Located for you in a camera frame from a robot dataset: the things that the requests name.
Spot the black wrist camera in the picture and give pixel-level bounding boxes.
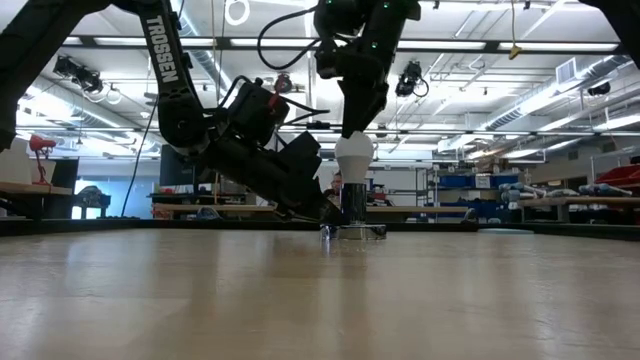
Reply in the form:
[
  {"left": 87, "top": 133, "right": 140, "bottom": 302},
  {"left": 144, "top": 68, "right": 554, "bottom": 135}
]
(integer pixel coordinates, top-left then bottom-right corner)
[
  {"left": 219, "top": 77, "right": 292, "bottom": 147},
  {"left": 312, "top": 0, "right": 372, "bottom": 80}
]

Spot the red desk lamp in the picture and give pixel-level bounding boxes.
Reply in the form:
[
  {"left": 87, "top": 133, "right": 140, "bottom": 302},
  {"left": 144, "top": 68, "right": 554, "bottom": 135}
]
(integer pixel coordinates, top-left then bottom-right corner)
[{"left": 28, "top": 133, "right": 58, "bottom": 187}]

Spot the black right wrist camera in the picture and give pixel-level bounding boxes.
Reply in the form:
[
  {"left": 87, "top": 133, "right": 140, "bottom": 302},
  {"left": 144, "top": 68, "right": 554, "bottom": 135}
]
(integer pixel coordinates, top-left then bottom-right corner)
[{"left": 312, "top": 0, "right": 372, "bottom": 80}]

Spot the black round ceiling camera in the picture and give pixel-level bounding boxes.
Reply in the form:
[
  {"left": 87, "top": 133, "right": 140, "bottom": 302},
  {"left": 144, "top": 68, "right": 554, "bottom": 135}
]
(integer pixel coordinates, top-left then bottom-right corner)
[{"left": 273, "top": 72, "right": 295, "bottom": 95}]

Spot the black aluminium rig frame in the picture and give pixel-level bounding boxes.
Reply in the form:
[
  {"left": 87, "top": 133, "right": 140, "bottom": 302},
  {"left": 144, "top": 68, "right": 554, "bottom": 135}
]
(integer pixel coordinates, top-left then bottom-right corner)
[{"left": 0, "top": 35, "right": 640, "bottom": 242}]

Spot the chrome lamp socket base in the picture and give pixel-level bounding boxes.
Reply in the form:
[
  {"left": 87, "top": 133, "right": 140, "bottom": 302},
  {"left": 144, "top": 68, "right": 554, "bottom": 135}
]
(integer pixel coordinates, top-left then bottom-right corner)
[{"left": 319, "top": 182, "right": 389, "bottom": 241}]

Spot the white lightbulb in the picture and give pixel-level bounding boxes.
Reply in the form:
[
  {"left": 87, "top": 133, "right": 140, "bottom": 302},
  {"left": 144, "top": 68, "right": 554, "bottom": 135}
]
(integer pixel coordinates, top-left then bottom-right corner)
[{"left": 333, "top": 130, "right": 375, "bottom": 185}]

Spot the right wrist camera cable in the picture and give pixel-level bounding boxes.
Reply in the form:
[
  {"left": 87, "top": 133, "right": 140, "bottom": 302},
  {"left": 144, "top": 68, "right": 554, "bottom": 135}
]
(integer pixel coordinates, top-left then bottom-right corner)
[{"left": 257, "top": 5, "right": 324, "bottom": 72}]

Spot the wooden workbench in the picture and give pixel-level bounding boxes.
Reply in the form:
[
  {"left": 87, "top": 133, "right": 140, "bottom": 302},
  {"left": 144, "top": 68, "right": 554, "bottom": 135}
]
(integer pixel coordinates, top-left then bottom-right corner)
[
  {"left": 519, "top": 196, "right": 640, "bottom": 225},
  {"left": 152, "top": 202, "right": 471, "bottom": 222},
  {"left": 0, "top": 182, "right": 74, "bottom": 221}
]

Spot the hanging black cable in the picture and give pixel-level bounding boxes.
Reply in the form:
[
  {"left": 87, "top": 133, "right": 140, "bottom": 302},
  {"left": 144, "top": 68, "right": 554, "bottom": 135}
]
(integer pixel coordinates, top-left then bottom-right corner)
[{"left": 121, "top": 94, "right": 160, "bottom": 217}]

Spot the white hanging ring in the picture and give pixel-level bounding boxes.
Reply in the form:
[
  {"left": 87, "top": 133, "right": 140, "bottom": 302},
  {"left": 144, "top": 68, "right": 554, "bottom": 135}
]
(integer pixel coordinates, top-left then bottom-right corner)
[{"left": 223, "top": 0, "right": 251, "bottom": 27}]

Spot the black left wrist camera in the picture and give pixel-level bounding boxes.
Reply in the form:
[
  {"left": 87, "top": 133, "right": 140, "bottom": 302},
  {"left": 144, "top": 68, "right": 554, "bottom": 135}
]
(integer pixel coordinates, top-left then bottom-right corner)
[{"left": 219, "top": 77, "right": 292, "bottom": 147}]

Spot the black monitor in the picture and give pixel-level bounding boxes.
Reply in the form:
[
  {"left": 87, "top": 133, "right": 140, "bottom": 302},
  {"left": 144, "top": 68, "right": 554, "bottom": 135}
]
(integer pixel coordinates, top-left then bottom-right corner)
[{"left": 159, "top": 143, "right": 204, "bottom": 187}]

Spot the black overhead camera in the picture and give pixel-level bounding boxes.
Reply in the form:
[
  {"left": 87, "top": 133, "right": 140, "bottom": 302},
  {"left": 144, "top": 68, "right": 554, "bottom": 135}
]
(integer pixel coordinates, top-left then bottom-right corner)
[{"left": 394, "top": 59, "right": 430, "bottom": 99}]

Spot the red tape strip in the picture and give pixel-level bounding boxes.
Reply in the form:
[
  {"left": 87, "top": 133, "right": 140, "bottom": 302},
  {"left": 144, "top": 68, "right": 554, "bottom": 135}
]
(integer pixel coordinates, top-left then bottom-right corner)
[{"left": 267, "top": 73, "right": 294, "bottom": 111}]

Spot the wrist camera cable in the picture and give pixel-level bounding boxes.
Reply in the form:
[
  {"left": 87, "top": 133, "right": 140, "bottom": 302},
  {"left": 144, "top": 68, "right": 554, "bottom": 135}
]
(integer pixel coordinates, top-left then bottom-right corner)
[
  {"left": 257, "top": 5, "right": 324, "bottom": 72},
  {"left": 217, "top": 74, "right": 332, "bottom": 126}
]

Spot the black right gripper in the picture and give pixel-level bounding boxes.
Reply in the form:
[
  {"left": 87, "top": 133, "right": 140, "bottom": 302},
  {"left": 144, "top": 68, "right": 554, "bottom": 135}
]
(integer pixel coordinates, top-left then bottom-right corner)
[{"left": 340, "top": 0, "right": 421, "bottom": 140}]

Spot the person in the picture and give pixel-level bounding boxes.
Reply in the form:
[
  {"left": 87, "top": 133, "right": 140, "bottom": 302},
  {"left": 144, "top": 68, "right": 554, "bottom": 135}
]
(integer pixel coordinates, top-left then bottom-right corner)
[{"left": 322, "top": 169, "right": 346, "bottom": 197}]

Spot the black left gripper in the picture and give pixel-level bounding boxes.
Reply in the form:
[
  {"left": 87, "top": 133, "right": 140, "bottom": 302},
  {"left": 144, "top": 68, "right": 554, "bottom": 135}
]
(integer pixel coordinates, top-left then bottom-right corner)
[{"left": 197, "top": 124, "right": 346, "bottom": 225}]

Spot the thin yellow hanging cord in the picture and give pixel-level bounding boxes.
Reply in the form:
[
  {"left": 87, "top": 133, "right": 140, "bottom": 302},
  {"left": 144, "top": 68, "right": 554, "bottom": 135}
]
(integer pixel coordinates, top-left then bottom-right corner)
[{"left": 209, "top": 0, "right": 225, "bottom": 204}]

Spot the black camera with cable loops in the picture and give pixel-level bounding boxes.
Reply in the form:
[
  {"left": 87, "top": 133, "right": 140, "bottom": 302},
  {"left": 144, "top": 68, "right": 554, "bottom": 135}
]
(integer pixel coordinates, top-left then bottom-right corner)
[{"left": 52, "top": 54, "right": 124, "bottom": 106}]

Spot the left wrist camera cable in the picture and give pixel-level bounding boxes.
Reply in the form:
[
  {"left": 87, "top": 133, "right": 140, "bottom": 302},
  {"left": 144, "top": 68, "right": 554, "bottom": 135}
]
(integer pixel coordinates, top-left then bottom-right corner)
[{"left": 217, "top": 74, "right": 332, "bottom": 126}]

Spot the hanging yellow tag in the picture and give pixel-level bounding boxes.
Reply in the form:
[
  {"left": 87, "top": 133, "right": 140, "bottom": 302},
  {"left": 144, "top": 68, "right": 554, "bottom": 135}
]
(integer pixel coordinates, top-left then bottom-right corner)
[{"left": 508, "top": 0, "right": 523, "bottom": 61}]

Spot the shelf with blue bins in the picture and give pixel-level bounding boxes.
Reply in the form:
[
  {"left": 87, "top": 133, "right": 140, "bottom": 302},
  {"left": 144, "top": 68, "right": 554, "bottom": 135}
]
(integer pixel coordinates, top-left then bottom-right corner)
[{"left": 435, "top": 172, "right": 522, "bottom": 225}]

